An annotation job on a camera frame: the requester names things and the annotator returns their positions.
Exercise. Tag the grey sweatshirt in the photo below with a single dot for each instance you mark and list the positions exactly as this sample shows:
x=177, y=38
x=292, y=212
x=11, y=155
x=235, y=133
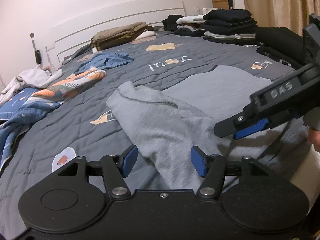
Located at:
x=162, y=120

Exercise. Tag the person's right hand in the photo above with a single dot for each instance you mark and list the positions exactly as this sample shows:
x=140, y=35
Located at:
x=315, y=140

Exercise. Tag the light grey hoodie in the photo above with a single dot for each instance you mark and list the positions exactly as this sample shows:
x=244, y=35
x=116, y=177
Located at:
x=30, y=80

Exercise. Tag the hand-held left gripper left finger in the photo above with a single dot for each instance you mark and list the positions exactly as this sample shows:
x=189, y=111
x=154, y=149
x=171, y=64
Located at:
x=130, y=160

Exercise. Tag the blue shirt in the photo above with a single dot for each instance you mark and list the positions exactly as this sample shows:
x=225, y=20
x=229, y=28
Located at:
x=107, y=61

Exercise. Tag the white wall socket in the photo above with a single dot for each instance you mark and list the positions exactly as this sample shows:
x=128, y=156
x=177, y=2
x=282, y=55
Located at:
x=50, y=47

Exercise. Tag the small white cloth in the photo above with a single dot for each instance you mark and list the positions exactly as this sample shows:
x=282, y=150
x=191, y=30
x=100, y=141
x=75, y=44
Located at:
x=147, y=34

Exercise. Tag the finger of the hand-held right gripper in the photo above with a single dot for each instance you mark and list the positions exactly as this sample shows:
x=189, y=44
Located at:
x=250, y=130
x=232, y=126

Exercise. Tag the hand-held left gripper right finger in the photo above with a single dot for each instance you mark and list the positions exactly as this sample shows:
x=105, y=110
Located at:
x=198, y=161

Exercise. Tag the grey quilted bedspread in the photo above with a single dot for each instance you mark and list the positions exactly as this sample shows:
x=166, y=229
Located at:
x=87, y=135

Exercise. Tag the white headboard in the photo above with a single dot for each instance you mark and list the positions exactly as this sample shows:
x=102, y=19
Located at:
x=112, y=17

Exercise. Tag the beige curtain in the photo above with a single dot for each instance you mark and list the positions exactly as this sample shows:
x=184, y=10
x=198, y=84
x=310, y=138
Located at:
x=275, y=2

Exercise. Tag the pile of black and white clothes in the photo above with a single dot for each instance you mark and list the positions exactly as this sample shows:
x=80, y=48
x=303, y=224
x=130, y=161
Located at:
x=180, y=25

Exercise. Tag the folded khaki blanket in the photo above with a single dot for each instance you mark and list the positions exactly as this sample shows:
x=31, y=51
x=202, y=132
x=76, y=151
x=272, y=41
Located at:
x=117, y=36

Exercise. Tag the black wall-mounted device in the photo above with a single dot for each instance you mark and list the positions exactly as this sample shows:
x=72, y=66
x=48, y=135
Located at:
x=38, y=57

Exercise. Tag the blue quilted blanket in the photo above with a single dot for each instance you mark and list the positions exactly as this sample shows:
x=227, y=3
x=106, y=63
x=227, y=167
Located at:
x=15, y=120

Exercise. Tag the orange patterned cloth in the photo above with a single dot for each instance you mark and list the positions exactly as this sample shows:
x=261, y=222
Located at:
x=70, y=85

